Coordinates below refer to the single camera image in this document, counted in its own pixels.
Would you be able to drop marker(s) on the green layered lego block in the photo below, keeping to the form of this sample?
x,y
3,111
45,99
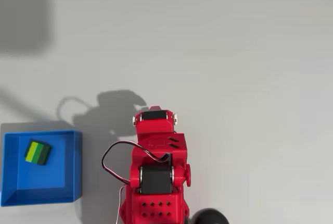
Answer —
x,y
37,152

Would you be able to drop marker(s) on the red robot arm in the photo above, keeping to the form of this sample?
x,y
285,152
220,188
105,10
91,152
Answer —
x,y
156,179

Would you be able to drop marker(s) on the blue plastic bin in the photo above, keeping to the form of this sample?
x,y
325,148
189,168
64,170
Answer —
x,y
41,179

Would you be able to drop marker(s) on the black pole stand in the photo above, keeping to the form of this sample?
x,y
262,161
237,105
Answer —
x,y
210,217

